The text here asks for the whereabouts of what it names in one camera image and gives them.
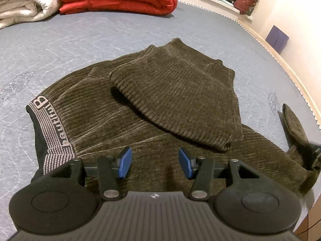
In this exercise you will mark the purple box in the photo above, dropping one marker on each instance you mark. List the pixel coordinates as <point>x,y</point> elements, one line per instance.
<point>277,40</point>

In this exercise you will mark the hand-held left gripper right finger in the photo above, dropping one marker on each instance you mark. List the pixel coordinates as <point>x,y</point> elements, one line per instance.
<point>185,164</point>

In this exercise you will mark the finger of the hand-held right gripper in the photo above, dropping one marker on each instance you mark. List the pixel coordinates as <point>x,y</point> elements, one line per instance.
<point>317,155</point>

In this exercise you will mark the white fleece blanket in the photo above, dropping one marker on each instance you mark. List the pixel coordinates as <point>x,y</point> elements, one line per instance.
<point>22,2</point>

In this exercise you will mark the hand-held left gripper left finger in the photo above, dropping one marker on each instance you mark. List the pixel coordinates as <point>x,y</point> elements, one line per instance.
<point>125,163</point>

